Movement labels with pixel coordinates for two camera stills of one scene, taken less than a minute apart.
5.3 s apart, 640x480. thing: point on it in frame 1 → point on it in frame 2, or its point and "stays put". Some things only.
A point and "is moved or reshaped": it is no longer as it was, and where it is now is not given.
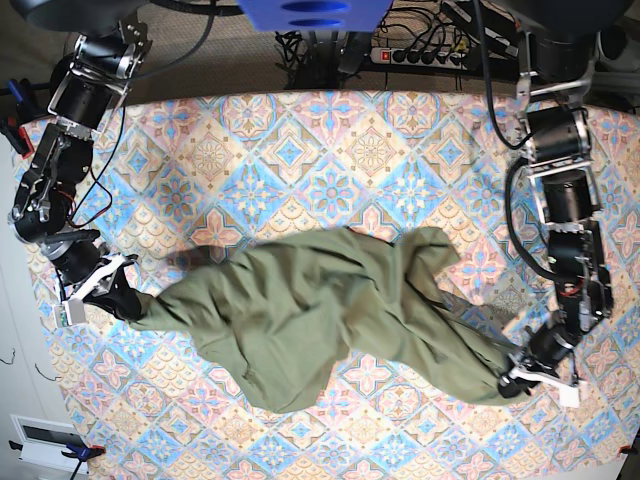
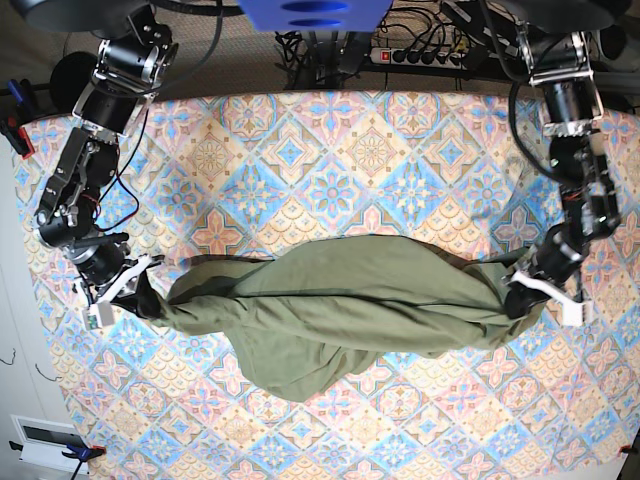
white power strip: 450,60 stays put
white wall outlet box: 44,440 stays put
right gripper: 549,344 → 554,258
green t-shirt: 272,318 is moved or reshaped
